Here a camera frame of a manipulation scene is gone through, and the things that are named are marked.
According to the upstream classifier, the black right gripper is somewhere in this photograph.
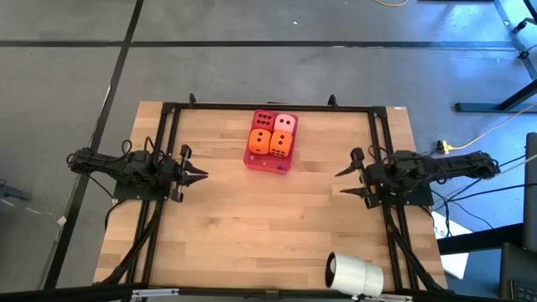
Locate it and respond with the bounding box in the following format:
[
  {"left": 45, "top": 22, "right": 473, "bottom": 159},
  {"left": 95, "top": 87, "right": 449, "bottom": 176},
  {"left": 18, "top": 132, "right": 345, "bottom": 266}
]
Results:
[{"left": 334, "top": 147, "right": 396, "bottom": 210}]

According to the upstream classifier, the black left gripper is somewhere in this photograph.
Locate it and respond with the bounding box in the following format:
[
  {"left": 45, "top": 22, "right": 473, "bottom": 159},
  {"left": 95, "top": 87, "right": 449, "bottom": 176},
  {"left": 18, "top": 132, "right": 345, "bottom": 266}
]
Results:
[{"left": 159, "top": 144, "right": 210, "bottom": 204}]

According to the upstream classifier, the large orange foam die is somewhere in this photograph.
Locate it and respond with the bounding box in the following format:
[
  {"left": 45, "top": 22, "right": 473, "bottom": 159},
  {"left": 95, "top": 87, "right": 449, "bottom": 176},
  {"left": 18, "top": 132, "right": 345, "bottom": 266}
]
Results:
[
  {"left": 268, "top": 130, "right": 294, "bottom": 159},
  {"left": 247, "top": 128, "right": 273, "bottom": 156}
]

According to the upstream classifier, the pink plastic bin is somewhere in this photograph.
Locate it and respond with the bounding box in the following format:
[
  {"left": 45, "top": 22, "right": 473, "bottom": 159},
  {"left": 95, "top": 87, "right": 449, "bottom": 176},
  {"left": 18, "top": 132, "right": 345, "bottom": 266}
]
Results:
[{"left": 242, "top": 109, "right": 300, "bottom": 175}]

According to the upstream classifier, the large red foam die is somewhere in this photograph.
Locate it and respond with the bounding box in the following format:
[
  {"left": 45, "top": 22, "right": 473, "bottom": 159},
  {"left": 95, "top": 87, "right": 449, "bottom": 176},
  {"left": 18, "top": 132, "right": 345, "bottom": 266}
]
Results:
[{"left": 252, "top": 109, "right": 277, "bottom": 133}]

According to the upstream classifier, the large pink foam die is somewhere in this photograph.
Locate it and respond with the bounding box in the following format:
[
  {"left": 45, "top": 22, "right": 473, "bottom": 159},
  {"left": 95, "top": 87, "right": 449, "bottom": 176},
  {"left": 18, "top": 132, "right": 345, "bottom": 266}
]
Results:
[{"left": 273, "top": 113, "right": 298, "bottom": 136}]

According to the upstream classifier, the white cylinder with dark opening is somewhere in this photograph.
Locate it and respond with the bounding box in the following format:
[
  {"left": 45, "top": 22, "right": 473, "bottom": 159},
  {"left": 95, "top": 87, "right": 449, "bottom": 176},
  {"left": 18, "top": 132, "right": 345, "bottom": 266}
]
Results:
[{"left": 324, "top": 251, "right": 385, "bottom": 299}]

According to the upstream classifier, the white paper sheet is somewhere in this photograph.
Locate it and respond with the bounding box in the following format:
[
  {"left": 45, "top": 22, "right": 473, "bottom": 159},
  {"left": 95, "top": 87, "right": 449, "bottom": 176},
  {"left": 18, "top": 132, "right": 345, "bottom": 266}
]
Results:
[{"left": 431, "top": 211, "right": 470, "bottom": 281}]

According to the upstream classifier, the grey monitor edge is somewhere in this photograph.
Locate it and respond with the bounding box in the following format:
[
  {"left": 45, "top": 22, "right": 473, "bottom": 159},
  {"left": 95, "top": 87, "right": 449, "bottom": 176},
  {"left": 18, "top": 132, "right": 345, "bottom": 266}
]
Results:
[{"left": 522, "top": 132, "right": 537, "bottom": 253}]

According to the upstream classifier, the dark box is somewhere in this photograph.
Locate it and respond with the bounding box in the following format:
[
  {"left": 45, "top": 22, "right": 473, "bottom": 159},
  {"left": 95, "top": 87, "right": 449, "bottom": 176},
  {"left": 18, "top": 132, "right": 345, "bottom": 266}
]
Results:
[{"left": 498, "top": 242, "right": 537, "bottom": 302}]

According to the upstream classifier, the yellow extension cable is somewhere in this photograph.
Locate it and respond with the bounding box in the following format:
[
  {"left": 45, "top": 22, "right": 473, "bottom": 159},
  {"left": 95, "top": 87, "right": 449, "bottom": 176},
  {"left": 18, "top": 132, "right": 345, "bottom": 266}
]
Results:
[{"left": 435, "top": 112, "right": 537, "bottom": 154}]

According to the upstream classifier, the black aluminium table frame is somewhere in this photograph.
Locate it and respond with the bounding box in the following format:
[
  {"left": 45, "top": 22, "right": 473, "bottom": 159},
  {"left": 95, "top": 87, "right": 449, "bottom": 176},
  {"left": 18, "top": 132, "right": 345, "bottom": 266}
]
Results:
[{"left": 94, "top": 92, "right": 450, "bottom": 294}]

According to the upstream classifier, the black floor cable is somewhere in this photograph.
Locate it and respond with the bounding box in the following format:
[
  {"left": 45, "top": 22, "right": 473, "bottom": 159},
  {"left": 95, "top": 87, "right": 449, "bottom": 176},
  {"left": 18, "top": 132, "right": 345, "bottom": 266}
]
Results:
[
  {"left": 445, "top": 181, "right": 537, "bottom": 204},
  {"left": 431, "top": 154, "right": 537, "bottom": 198}
]

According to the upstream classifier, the black desk frame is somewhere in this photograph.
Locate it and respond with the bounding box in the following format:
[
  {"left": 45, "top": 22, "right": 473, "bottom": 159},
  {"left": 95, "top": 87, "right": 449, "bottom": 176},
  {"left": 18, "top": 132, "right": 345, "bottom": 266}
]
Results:
[{"left": 455, "top": 78, "right": 537, "bottom": 113}]

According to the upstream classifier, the white cable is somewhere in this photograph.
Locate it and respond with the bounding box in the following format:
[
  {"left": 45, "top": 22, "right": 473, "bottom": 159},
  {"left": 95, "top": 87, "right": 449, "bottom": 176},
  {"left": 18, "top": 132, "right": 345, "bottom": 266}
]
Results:
[{"left": 444, "top": 154, "right": 537, "bottom": 198}]

